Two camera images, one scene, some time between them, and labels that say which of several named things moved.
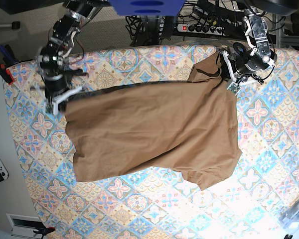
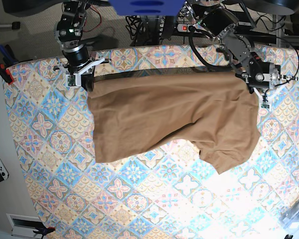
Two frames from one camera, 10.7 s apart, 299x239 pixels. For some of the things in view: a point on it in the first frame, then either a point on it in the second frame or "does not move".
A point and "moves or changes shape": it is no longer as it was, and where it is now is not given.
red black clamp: x=5 y=73 does not move
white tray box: x=23 y=225 does not move
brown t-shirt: x=189 y=127 moves or changes shape
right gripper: x=234 y=86 -> x=265 y=94
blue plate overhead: x=147 y=7 does not move
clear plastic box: x=296 y=215 does not move
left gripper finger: x=62 y=106 -> x=87 y=80
